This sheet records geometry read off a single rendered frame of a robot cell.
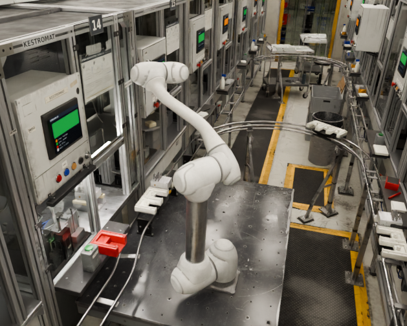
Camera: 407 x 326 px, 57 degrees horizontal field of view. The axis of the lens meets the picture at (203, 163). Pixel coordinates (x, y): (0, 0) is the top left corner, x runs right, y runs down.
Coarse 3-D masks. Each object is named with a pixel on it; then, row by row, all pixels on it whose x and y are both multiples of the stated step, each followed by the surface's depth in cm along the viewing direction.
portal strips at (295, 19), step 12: (300, 0) 898; (324, 0) 883; (336, 0) 876; (288, 12) 915; (300, 12) 910; (324, 12) 896; (288, 24) 927; (300, 24) 921; (312, 24) 915; (324, 24) 908; (288, 36) 940; (312, 48) 939; (324, 48) 932
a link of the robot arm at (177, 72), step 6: (168, 66) 184; (174, 66) 184; (180, 66) 183; (186, 66) 186; (168, 72) 183; (174, 72) 183; (180, 72) 183; (186, 72) 185; (168, 78) 185; (174, 78) 185; (180, 78) 184; (186, 78) 187
